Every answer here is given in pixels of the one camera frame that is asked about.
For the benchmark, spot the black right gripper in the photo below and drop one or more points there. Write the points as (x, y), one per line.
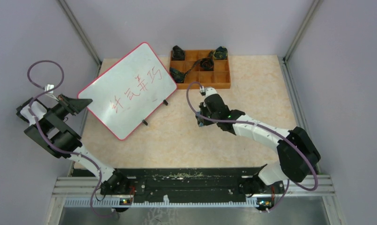
(204, 108)

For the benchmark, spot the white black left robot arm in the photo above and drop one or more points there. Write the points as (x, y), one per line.
(48, 129)

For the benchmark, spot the aluminium front frame rail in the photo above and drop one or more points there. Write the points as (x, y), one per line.
(79, 192)

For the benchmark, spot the dark patterned long cloth strip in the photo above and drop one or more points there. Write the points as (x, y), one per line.
(195, 61)

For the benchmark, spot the dark rolled cloth right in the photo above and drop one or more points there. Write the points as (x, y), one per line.
(221, 53)

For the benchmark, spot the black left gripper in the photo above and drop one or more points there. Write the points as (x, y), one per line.
(74, 105)

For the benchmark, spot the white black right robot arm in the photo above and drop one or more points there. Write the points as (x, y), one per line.
(297, 155)

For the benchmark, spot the aluminium right corner post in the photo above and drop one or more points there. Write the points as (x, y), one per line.
(302, 29)

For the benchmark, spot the aluminium left corner post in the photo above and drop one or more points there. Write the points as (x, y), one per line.
(79, 31)

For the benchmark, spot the white whiteboard with red rim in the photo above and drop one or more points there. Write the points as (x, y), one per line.
(129, 91)

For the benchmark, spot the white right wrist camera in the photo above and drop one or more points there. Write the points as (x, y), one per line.
(207, 91)

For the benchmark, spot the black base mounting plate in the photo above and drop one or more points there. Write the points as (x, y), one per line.
(197, 178)

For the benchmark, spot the black rolled cloth left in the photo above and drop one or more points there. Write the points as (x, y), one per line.
(178, 53)

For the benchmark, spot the orange wooden compartment tray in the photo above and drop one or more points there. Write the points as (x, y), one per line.
(219, 78)

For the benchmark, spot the aluminium corner post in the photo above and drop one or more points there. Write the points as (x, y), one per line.
(79, 31)
(302, 29)

